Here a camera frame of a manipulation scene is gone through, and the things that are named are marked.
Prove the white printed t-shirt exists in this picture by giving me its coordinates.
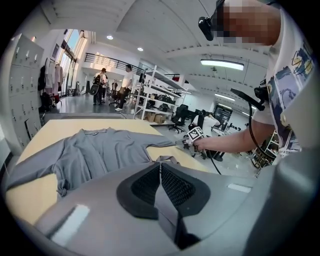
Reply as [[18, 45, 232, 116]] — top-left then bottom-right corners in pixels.
[[252, 7, 320, 167]]

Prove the black chest monitor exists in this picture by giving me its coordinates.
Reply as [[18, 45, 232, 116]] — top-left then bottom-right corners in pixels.
[[229, 87, 266, 112]]

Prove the person's right hand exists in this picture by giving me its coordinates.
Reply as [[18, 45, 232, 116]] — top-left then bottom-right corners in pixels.
[[194, 137, 217, 154]]

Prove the grey robe garment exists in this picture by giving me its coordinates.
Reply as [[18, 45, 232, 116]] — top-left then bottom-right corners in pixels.
[[6, 126, 181, 199]]

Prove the person's head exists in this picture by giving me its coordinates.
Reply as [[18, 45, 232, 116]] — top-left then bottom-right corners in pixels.
[[213, 0, 283, 47]]

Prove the white storage shelf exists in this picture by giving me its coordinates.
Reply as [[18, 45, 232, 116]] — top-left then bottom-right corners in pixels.
[[133, 65, 193, 124]]

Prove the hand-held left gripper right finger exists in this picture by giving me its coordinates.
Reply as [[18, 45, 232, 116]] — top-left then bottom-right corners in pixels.
[[159, 162, 257, 251]]

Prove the black head-mounted camera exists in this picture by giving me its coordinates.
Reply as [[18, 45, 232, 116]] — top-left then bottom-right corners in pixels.
[[198, 0, 226, 42]]

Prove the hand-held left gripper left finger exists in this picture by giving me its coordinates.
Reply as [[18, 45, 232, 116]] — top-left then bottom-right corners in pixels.
[[34, 162, 181, 256]]

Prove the person's right forearm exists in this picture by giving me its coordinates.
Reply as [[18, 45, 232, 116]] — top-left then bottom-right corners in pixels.
[[214, 119, 278, 154]]

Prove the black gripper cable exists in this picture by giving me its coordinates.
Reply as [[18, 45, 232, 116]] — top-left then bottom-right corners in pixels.
[[204, 101, 276, 176]]

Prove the long ceiling lamp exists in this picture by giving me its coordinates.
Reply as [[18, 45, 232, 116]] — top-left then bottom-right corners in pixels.
[[199, 58, 245, 72]]

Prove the black mezzanine railing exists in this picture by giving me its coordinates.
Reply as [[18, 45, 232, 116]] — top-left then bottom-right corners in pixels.
[[84, 52, 148, 74]]

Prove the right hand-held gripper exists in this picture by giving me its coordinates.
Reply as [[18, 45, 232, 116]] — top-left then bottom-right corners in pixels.
[[174, 126, 209, 154]]

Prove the clothes rack with garments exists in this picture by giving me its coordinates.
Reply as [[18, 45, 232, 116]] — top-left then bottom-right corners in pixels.
[[37, 57, 65, 113]]

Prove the grey locker cabinet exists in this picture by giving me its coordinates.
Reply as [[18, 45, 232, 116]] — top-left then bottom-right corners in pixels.
[[8, 33, 45, 148]]

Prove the black office chair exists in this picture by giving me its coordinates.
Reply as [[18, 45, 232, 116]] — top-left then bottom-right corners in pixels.
[[169, 104, 191, 134]]

